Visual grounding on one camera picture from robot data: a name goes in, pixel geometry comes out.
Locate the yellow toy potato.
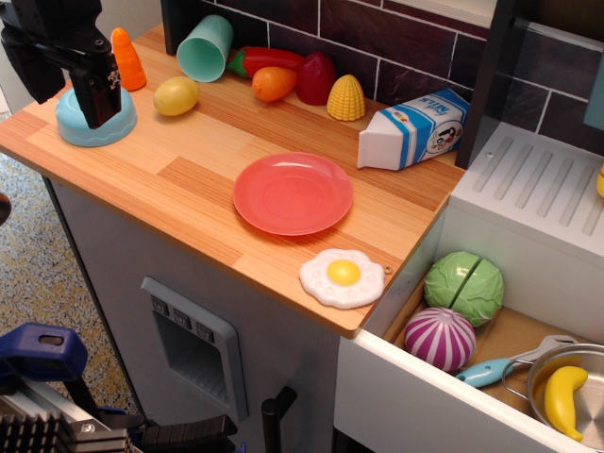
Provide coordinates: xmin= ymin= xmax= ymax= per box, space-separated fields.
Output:
xmin=153 ymin=76 xmax=199 ymax=116

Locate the yellow toy on drainboard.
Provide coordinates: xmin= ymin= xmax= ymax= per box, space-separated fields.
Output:
xmin=596 ymin=165 xmax=604 ymax=197

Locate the grey toy fridge cabinet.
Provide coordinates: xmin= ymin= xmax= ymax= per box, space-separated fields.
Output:
xmin=46 ymin=181 xmax=339 ymax=452

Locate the green toy cabbage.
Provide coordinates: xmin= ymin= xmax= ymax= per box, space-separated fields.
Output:
xmin=424 ymin=251 xmax=504 ymax=327

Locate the black finned heat sink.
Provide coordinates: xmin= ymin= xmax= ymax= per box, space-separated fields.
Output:
xmin=1 ymin=414 xmax=137 ymax=453

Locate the purple striped toy onion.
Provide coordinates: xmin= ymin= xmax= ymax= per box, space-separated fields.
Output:
xmin=404 ymin=308 xmax=477 ymax=372

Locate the pink toy plate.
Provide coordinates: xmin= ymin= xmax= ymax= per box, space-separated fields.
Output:
xmin=233 ymin=152 xmax=354 ymax=236

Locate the mint green toy cup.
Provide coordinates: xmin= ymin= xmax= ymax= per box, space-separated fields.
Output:
xmin=176 ymin=14 xmax=234 ymax=83

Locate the dark red toy strawberry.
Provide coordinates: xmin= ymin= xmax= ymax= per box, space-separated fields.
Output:
xmin=296 ymin=52 xmax=337 ymax=106

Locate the yellow toy banana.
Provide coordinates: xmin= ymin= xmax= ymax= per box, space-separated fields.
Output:
xmin=544 ymin=366 xmax=589 ymax=442

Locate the black fridge door handle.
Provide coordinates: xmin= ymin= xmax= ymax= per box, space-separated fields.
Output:
xmin=261 ymin=386 xmax=297 ymax=453

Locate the toy fried egg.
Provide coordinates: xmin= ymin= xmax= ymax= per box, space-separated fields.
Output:
xmin=299 ymin=248 xmax=385 ymax=310

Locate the red toy chili pepper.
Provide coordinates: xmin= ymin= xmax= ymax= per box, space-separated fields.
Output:
xmin=226 ymin=46 xmax=305 ymax=79

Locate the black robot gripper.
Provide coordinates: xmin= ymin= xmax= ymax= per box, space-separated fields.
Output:
xmin=1 ymin=0 xmax=122 ymax=129

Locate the yellow toy corn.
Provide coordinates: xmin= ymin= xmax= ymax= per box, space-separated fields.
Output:
xmin=327 ymin=75 xmax=366 ymax=122

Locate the orange toy carrot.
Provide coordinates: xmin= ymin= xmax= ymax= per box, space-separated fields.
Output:
xmin=111 ymin=27 xmax=147 ymax=92

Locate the blue clamp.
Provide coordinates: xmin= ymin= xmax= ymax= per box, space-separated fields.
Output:
xmin=1 ymin=323 xmax=88 ymax=385

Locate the orange toy fruit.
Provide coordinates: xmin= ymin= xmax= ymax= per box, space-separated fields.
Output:
xmin=252 ymin=67 xmax=297 ymax=102

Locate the silver toy pot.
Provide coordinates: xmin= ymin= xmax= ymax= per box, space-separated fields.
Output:
xmin=508 ymin=344 xmax=603 ymax=452

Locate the blue handled toy utensil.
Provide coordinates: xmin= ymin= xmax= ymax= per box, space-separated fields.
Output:
xmin=456 ymin=334 xmax=577 ymax=388

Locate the white toy sink unit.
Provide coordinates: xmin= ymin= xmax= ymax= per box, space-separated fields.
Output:
xmin=334 ymin=125 xmax=603 ymax=452

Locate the light blue toy bowl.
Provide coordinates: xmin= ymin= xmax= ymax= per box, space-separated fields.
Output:
xmin=56 ymin=89 xmax=138 ymax=147

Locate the blue white milk carton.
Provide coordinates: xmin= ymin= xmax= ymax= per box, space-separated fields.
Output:
xmin=357 ymin=89 xmax=470 ymax=171

